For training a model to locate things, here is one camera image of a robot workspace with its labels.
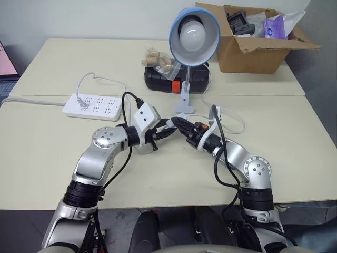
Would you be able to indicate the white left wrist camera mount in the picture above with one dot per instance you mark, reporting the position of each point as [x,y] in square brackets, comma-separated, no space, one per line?
[143,116]

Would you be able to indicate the brown cardboard box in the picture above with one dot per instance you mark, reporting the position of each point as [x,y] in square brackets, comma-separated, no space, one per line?
[252,58]

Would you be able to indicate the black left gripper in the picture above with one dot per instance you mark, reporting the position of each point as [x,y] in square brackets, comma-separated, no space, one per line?
[150,137]

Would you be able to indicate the clear bag of wooden pieces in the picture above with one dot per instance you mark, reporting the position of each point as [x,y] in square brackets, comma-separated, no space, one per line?
[160,62]

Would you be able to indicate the small white bracket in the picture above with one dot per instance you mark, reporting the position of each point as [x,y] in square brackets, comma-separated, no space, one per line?
[281,208]

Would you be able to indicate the purple wipes package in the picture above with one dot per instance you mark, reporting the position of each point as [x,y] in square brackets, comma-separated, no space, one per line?
[275,27]

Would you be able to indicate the dark rounded shape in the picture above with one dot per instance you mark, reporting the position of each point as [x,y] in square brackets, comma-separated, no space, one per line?
[210,229]
[144,232]

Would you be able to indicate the dark grey plastic part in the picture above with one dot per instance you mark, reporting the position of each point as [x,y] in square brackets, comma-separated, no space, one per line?
[241,22]

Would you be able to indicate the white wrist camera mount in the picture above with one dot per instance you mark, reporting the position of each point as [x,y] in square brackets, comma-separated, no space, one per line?
[143,116]
[210,129]

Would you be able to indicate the white power strip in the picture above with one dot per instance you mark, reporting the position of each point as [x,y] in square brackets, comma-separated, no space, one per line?
[97,106]

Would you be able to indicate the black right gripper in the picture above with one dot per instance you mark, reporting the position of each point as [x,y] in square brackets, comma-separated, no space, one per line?
[196,135]

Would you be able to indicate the monitor with pink screen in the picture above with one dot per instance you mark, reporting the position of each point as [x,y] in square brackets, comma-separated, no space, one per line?
[6,63]

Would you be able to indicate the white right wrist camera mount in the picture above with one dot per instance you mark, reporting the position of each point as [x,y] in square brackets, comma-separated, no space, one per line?
[210,129]

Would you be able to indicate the black tool case orange latch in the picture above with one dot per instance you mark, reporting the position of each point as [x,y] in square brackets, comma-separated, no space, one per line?
[163,81]

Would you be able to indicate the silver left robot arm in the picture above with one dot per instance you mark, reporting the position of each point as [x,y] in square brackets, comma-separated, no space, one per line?
[96,160]

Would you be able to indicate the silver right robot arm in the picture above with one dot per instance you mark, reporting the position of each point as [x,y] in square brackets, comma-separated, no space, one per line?
[256,168]

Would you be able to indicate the blue desk lamp with bulb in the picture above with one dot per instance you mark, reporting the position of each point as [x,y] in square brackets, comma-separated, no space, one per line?
[194,34]

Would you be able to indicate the clear crumpled plastic bag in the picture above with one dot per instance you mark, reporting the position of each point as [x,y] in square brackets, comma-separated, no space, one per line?
[256,25]

